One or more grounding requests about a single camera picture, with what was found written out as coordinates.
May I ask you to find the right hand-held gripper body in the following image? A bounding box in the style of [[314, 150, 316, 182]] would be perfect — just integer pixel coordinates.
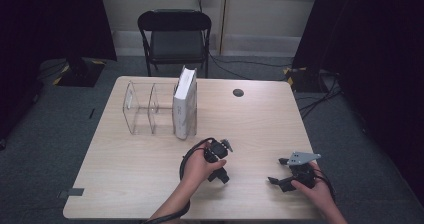
[[287, 151, 322, 189]]

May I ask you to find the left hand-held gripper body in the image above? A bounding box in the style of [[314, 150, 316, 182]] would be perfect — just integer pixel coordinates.
[[203, 138, 234, 163]]

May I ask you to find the white book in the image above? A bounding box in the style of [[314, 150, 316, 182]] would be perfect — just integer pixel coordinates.
[[172, 65, 198, 141]]

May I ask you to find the clear acrylic book rack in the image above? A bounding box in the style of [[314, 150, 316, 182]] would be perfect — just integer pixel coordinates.
[[122, 80, 198, 138]]

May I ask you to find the person's right hand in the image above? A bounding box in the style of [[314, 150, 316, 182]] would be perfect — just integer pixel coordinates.
[[290, 161, 334, 211]]

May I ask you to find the person's left hand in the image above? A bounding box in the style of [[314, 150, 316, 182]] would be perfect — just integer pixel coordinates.
[[181, 142, 228, 188]]

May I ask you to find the black stand base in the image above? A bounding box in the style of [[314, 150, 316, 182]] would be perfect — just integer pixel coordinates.
[[53, 57, 106, 88], [283, 66, 334, 94]]

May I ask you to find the black folding chair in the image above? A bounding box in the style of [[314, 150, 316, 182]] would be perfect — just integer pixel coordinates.
[[137, 9, 213, 78]]

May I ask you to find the grey tape strip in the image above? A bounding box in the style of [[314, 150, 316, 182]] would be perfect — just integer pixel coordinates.
[[57, 187, 85, 199]]

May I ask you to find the black curtain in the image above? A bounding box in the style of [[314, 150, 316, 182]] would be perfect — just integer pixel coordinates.
[[0, 0, 118, 142], [292, 0, 424, 198]]

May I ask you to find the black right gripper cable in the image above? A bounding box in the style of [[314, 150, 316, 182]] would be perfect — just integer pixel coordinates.
[[313, 168, 337, 202]]

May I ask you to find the bundle of black floor cables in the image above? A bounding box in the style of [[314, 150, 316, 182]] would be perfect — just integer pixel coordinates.
[[297, 71, 344, 119]]

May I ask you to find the black wall socket cable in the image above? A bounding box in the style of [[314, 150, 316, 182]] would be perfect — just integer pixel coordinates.
[[197, 0, 292, 82]]

